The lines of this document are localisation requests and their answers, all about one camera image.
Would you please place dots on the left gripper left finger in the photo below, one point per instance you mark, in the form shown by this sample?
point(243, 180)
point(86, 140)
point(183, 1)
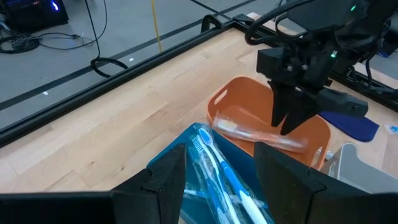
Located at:
point(140, 202)

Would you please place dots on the black aluminium rig frame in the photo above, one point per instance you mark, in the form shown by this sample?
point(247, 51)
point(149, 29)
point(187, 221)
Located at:
point(109, 84)

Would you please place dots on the grey plastic basket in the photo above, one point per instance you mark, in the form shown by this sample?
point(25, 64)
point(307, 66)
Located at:
point(357, 171)

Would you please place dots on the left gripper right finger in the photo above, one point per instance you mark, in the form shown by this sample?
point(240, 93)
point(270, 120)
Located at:
point(311, 199)

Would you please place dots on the navy blue mat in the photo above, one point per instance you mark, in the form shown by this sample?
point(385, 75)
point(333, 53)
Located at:
point(354, 126)

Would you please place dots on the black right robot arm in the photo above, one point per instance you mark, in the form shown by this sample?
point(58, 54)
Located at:
point(342, 18)

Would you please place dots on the black equipment with blue light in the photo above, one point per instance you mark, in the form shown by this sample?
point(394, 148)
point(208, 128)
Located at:
point(34, 12)

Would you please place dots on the orange plastic basket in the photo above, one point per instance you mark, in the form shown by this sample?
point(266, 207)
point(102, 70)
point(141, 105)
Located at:
point(248, 96)

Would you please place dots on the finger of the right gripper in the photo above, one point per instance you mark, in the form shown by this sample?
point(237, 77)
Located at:
point(299, 113)
point(280, 104)

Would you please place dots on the teal plastic basket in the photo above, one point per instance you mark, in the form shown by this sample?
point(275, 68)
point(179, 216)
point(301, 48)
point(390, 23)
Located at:
point(236, 155)

